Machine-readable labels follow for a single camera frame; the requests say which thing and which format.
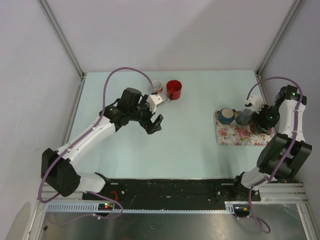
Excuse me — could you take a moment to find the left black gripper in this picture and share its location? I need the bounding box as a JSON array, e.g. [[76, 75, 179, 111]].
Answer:
[[128, 95, 163, 134]]

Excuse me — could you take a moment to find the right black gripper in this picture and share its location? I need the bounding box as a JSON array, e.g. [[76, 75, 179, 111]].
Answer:
[[249, 101, 281, 134]]

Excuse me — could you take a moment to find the red mug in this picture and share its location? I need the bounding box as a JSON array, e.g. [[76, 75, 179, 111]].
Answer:
[[166, 79, 182, 101]]

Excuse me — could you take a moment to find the brown patterned mug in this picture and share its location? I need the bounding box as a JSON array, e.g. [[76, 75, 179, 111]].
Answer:
[[250, 123, 262, 135]]

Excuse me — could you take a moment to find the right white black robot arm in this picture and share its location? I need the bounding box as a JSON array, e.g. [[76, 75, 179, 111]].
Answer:
[[231, 84, 312, 201]]

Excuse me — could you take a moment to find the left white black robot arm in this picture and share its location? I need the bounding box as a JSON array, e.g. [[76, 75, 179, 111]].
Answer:
[[41, 87, 165, 200]]

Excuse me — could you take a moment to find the grey mug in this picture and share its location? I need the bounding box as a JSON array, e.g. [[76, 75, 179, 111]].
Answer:
[[235, 108, 253, 126]]

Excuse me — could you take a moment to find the pink white mug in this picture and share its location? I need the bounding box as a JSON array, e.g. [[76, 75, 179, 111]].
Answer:
[[152, 80, 163, 94]]

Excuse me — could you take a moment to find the blue mug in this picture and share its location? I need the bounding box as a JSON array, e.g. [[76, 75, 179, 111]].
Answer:
[[218, 107, 236, 125]]

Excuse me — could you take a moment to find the floral tray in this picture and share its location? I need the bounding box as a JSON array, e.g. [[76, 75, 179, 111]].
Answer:
[[214, 110, 274, 146]]

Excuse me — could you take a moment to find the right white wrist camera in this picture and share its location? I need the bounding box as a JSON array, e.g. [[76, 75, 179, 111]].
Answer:
[[244, 95, 265, 114]]

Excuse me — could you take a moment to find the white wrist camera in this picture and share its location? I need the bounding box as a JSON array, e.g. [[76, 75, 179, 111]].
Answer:
[[244, 95, 265, 114], [146, 94, 165, 113]]

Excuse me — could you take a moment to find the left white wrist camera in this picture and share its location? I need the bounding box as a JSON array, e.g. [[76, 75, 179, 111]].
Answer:
[[146, 94, 165, 113]]

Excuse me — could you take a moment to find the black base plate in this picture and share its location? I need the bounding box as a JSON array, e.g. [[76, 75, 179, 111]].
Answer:
[[82, 177, 262, 211]]

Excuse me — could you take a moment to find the grey slotted cable duct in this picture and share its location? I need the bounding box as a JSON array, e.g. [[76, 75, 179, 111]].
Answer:
[[46, 201, 237, 215]]

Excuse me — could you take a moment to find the right aluminium frame post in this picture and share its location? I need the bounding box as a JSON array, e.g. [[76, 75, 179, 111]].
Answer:
[[255, 0, 306, 80]]

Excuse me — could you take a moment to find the aluminium frame post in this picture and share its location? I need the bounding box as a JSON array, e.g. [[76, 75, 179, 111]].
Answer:
[[255, 0, 306, 80], [37, 0, 85, 80]]

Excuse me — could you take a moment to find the left aluminium frame post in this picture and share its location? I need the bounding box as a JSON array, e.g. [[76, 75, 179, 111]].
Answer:
[[37, 0, 85, 80]]

